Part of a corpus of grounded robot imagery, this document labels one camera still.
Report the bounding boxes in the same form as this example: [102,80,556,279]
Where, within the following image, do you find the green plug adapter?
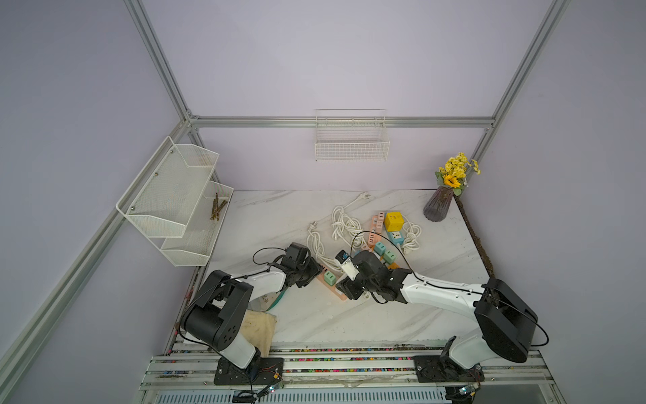
[323,271,337,286]

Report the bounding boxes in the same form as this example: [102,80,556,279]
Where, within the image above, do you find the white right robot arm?
[336,250,538,370]

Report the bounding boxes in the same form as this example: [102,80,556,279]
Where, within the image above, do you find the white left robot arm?
[178,242,324,374]

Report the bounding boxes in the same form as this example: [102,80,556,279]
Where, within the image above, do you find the teal plug adapter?
[373,242,386,256]

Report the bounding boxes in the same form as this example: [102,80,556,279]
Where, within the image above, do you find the yellow cube socket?
[384,211,405,232]

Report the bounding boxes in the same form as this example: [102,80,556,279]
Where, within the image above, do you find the teal power strip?
[387,231,405,246]

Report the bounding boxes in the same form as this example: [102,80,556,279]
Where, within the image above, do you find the pink power strip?
[365,211,385,249]

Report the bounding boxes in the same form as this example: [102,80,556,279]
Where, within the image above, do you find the beige cloth glove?
[241,311,278,357]

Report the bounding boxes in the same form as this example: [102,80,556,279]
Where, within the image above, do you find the purple ribbed glass vase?
[423,186,454,222]

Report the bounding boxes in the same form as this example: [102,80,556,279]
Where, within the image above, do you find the brown sticks on shelf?
[210,194,229,222]

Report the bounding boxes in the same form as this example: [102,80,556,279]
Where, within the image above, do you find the yellow artificial flower bouquet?
[435,153,481,196]

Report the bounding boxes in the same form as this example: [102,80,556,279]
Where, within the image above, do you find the white mesh two-tier shelf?
[115,137,234,267]

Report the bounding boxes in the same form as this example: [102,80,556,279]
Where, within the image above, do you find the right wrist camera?
[336,250,359,280]

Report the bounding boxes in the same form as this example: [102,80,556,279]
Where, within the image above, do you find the white coiled cable left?
[330,204,365,251]

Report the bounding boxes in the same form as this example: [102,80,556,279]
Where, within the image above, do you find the white coiled cable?
[400,220,422,255]
[330,204,365,251]

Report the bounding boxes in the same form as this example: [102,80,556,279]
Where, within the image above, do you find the white coiled cable right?
[400,220,422,255]

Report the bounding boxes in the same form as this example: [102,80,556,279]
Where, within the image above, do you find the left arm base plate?
[214,357,284,386]

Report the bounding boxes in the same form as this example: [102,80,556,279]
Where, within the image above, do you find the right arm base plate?
[412,355,484,383]

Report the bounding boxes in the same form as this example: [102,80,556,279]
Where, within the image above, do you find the white wire wall basket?
[315,109,390,163]

